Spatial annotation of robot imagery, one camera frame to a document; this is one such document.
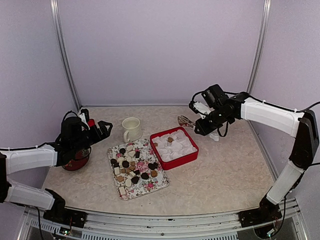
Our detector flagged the white rectangular chocolate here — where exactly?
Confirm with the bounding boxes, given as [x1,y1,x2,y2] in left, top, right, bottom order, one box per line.
[118,186,127,196]

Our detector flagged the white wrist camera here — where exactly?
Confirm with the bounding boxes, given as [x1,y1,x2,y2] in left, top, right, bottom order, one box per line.
[77,108,90,126]
[188,100,211,119]

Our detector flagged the dark round fluted chocolate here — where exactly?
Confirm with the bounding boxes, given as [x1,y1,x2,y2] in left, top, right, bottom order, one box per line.
[119,148,126,154]

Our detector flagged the red box with paper cups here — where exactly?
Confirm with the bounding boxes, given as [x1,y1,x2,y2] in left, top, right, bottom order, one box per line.
[150,127,199,171]

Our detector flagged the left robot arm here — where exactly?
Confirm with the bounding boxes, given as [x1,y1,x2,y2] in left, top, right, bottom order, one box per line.
[0,115,113,228]

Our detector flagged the white round chocolate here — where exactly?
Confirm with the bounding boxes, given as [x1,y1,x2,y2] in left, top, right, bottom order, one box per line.
[126,145,133,151]

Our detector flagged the aluminium frame post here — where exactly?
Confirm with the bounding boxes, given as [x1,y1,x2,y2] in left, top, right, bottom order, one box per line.
[49,0,82,110]
[246,0,272,94]

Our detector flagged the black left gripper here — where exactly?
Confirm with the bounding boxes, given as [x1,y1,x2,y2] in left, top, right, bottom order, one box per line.
[71,120,112,154]

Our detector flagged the floral rectangular tray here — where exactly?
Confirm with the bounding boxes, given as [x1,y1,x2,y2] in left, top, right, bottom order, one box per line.
[107,139,170,201]

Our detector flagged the metal tongs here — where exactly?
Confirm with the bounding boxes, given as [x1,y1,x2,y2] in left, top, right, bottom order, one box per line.
[177,115,196,130]

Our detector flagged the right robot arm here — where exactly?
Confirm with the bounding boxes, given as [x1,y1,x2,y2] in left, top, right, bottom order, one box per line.
[188,86,320,228]

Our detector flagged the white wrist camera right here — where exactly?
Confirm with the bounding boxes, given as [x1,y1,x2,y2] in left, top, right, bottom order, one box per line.
[188,100,211,119]

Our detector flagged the left aluminium frame post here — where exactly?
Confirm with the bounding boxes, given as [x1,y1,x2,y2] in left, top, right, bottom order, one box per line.
[49,0,82,110]

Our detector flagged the right aluminium frame post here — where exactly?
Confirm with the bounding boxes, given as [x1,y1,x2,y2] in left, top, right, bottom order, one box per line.
[246,0,272,94]

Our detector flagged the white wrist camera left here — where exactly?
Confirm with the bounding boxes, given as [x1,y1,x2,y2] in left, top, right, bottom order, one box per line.
[77,108,90,126]

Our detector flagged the red floral vase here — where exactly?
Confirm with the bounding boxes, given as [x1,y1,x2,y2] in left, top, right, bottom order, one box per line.
[62,148,91,172]

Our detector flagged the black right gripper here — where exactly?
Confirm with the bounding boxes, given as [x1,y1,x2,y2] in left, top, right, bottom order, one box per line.
[194,106,232,136]

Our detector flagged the aluminium front rail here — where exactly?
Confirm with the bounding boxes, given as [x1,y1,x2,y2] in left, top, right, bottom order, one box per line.
[17,199,309,240]

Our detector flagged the white ribbed ceramic mug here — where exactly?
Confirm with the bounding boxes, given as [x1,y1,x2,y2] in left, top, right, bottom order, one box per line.
[122,117,143,143]

